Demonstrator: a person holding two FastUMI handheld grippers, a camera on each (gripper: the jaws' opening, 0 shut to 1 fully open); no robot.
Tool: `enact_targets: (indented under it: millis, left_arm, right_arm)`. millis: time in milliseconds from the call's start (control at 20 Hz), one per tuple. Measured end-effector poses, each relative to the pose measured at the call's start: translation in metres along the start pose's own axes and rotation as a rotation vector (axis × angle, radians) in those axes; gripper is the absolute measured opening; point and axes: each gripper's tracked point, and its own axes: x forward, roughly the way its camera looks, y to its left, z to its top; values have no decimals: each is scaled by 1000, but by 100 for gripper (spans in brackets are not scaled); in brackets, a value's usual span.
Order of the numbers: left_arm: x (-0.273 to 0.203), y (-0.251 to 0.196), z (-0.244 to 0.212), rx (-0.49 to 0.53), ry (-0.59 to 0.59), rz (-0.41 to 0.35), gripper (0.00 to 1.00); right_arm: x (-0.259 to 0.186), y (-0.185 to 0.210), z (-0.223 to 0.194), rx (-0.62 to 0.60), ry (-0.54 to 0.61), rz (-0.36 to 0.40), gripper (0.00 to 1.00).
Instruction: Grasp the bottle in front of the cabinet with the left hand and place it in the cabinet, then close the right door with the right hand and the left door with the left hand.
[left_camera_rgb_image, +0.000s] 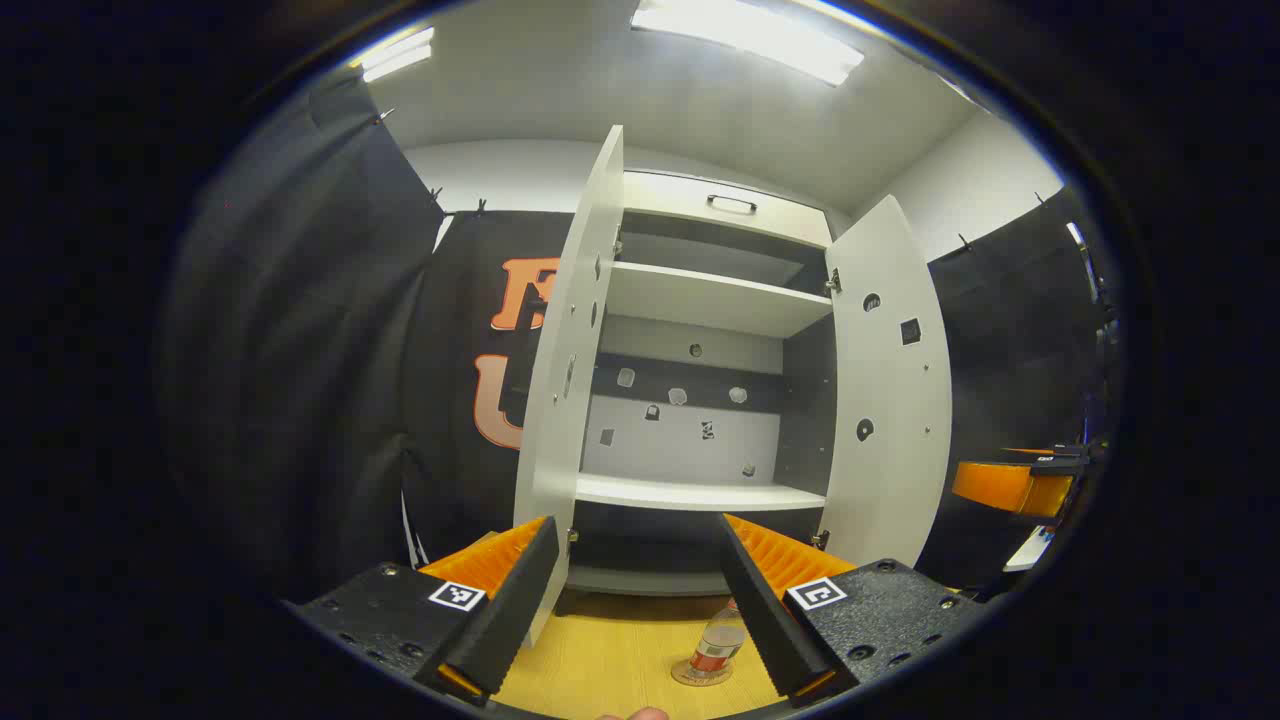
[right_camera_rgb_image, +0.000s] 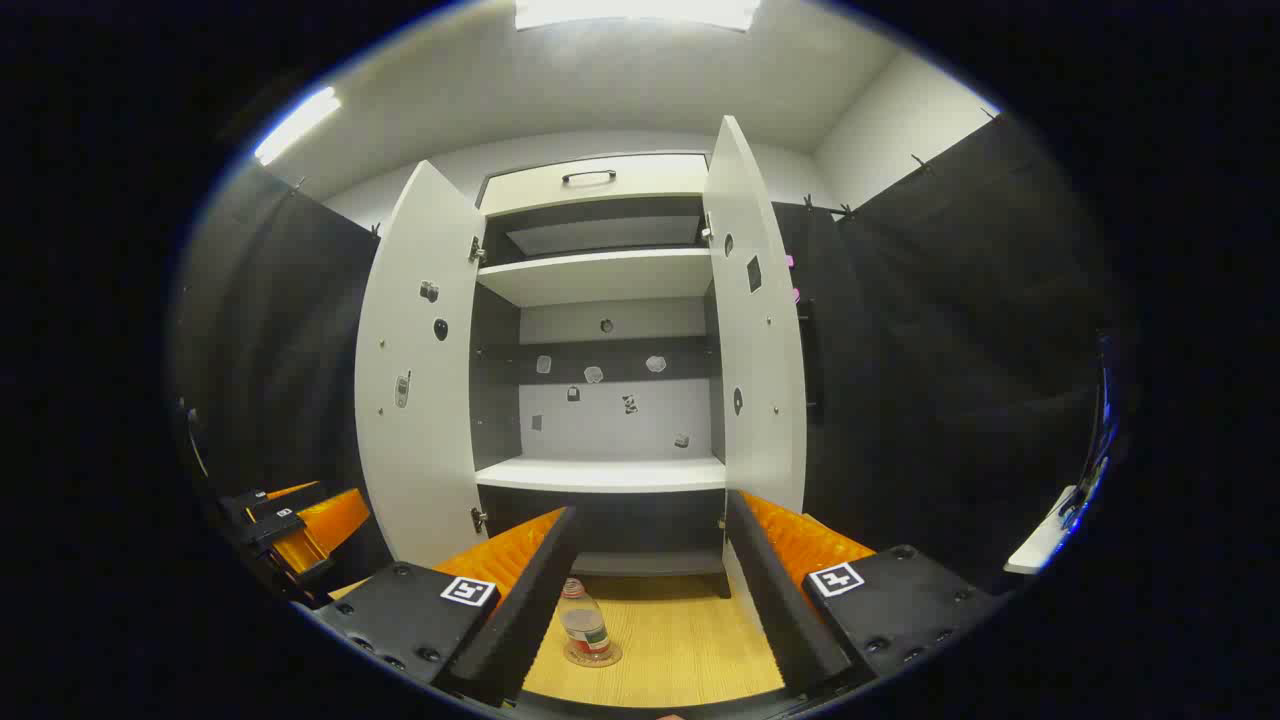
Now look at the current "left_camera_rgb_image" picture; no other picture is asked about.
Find black backdrop cloth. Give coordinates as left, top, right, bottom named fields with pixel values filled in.
left=915, top=190, right=1116, bottom=591
left=160, top=70, right=446, bottom=601
left=400, top=208, right=576, bottom=566

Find clear plastic bottle red label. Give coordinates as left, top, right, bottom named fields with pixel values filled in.
left=690, top=598, right=748, bottom=676

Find white cabinet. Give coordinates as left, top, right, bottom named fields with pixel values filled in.
left=513, top=125, right=953, bottom=646

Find white cabinet drawer front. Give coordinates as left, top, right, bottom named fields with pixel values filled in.
left=622, top=170, right=834, bottom=249

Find black equipment stand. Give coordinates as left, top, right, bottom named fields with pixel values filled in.
left=1063, top=220, right=1116, bottom=331

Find white cabinet shelf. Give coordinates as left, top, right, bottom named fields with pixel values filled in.
left=605, top=262, right=834, bottom=339
left=575, top=473, right=828, bottom=513

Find round wooden coaster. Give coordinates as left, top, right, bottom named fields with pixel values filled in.
left=670, top=655, right=734, bottom=687

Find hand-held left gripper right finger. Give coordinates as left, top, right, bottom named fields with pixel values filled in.
left=718, top=513, right=991, bottom=709

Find ceiling light panel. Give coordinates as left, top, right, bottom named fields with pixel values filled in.
left=630, top=0, right=866, bottom=88
left=348, top=27, right=437, bottom=83

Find white cabinet door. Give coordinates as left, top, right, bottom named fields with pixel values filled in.
left=513, top=125, right=626, bottom=646
left=818, top=194, right=953, bottom=571

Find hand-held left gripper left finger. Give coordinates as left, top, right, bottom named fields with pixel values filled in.
left=285, top=515, right=561, bottom=706

